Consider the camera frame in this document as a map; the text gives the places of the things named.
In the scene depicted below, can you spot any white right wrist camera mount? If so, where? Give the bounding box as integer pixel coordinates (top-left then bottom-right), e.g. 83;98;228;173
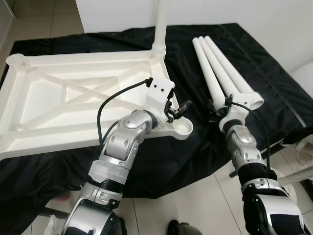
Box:
218;105;247;133

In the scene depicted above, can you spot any white plastic table top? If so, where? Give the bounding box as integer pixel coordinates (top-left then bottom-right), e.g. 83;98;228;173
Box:
0;49;194;161

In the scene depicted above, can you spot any grey robot right leg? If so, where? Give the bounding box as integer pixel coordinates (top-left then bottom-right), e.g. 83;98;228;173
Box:
166;219;204;235

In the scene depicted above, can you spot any white stand pole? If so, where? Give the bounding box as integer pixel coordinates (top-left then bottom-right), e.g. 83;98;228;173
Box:
281;164;313;187

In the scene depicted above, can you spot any small white plastic object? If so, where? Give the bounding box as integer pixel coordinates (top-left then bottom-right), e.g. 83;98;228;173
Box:
293;133;313;165

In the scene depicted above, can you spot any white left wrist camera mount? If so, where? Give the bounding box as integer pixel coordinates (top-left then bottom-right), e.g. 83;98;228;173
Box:
145;77;175;114

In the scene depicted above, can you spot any black table cloth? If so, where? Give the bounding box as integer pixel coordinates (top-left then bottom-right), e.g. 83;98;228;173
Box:
0;22;313;235

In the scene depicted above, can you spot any white plastic table leg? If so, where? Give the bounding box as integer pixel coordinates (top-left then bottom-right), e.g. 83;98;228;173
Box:
199;36;247;108
193;37;226;109
205;35;265;110
153;0;170;55

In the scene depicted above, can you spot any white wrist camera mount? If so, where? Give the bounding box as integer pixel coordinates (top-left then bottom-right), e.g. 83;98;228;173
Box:
145;77;175;114
218;105;247;133

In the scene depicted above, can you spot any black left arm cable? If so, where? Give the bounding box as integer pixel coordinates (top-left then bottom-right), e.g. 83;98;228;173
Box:
96;78;153;153

